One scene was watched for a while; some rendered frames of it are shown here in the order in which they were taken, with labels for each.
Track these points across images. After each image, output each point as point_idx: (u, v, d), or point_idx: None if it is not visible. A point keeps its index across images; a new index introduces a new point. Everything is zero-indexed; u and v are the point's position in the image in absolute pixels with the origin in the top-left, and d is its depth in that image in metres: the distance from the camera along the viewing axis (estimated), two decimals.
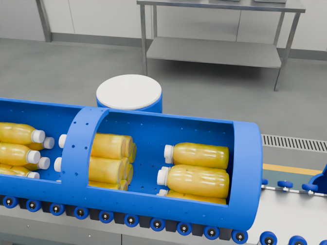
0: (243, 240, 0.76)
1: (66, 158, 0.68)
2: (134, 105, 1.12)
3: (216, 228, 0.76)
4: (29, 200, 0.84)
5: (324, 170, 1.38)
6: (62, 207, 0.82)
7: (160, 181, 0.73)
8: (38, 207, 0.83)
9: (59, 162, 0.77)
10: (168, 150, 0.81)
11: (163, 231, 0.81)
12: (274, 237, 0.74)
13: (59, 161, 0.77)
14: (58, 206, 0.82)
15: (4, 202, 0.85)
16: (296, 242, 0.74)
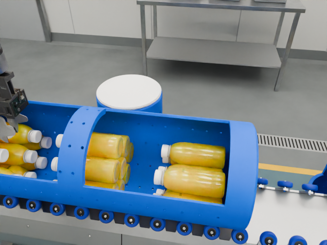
0: (243, 240, 0.76)
1: (63, 157, 0.68)
2: (134, 105, 1.12)
3: (214, 227, 0.77)
4: (27, 201, 0.84)
5: (324, 170, 1.38)
6: (61, 204, 0.82)
7: (156, 180, 0.73)
8: (39, 204, 0.83)
9: (55, 162, 0.77)
10: (165, 150, 0.81)
11: (163, 231, 0.81)
12: (274, 237, 0.74)
13: (56, 160, 0.77)
14: (57, 205, 0.82)
15: (5, 204, 0.85)
16: (296, 242, 0.74)
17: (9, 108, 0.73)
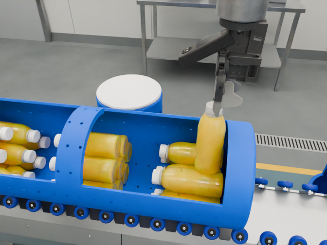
0: (243, 240, 0.76)
1: (61, 157, 0.68)
2: (134, 105, 1.12)
3: (212, 226, 0.77)
4: (27, 202, 0.84)
5: (324, 170, 1.38)
6: (60, 203, 0.82)
7: (154, 180, 0.73)
8: (38, 202, 0.83)
9: (53, 162, 0.77)
10: (163, 150, 0.81)
11: (163, 231, 0.81)
12: (274, 237, 0.74)
13: (54, 160, 0.77)
14: (56, 205, 0.83)
15: (6, 204, 0.85)
16: (296, 242, 0.74)
17: (251, 68, 0.55)
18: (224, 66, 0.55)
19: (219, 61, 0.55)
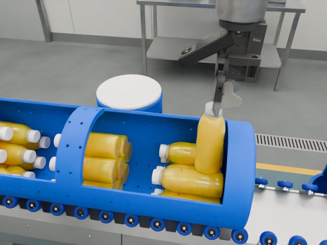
0: (243, 240, 0.76)
1: (61, 157, 0.68)
2: (134, 105, 1.12)
3: (212, 226, 0.77)
4: (27, 202, 0.84)
5: (324, 170, 1.38)
6: (60, 203, 0.82)
7: (154, 180, 0.73)
8: (38, 202, 0.83)
9: (53, 162, 0.77)
10: (163, 150, 0.81)
11: (163, 231, 0.81)
12: (274, 237, 0.74)
13: (54, 160, 0.77)
14: (56, 205, 0.83)
15: (6, 204, 0.85)
16: (296, 242, 0.74)
17: (250, 69, 0.55)
18: (223, 67, 0.55)
19: (218, 61, 0.55)
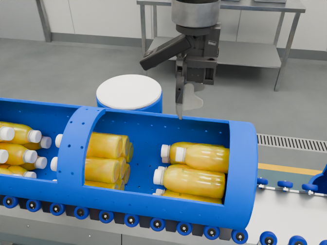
0: (243, 240, 0.76)
1: (63, 157, 0.68)
2: (134, 105, 1.12)
3: (213, 227, 0.77)
4: (27, 201, 0.84)
5: (324, 170, 1.38)
6: (61, 204, 0.82)
7: (156, 180, 0.73)
8: (39, 204, 0.83)
9: (55, 162, 0.77)
10: (165, 150, 0.81)
11: (163, 231, 0.81)
12: (274, 237, 0.74)
13: (55, 160, 0.77)
14: (57, 205, 0.82)
15: (5, 204, 0.85)
16: (296, 242, 0.74)
17: (208, 71, 0.58)
18: (182, 69, 0.57)
19: (177, 64, 0.57)
